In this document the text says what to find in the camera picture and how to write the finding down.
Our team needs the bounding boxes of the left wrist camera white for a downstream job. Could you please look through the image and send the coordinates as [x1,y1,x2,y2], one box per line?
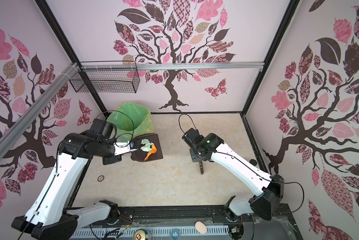
[113,142,138,156]

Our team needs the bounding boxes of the green scrap right front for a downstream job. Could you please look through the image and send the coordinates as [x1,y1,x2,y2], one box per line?
[140,139,154,153]

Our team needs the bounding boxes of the aluminium rail left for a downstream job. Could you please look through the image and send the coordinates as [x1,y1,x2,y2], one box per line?
[0,63,78,161]

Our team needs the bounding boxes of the black wire basket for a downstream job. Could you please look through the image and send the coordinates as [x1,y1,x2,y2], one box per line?
[69,60,140,94]

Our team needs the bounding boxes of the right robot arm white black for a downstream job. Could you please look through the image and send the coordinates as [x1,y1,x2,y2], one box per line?
[182,128,285,221]

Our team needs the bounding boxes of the green bin with liner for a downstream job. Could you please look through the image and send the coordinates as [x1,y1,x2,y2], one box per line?
[107,103,154,142]

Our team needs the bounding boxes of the orange scraps right front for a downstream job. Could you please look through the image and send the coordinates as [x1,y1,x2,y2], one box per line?
[144,145,157,161]

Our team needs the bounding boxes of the dark brown hand brush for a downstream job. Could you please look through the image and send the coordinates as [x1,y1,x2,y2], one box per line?
[198,161,204,175]

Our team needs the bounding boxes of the gold round can top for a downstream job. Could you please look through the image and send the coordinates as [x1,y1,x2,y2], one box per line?
[132,229,149,240]

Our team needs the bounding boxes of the dark brown dustpan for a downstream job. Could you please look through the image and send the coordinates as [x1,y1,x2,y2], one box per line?
[131,133,163,162]

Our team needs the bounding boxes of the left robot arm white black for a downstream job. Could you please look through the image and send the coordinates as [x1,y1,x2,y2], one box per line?
[11,119,119,240]

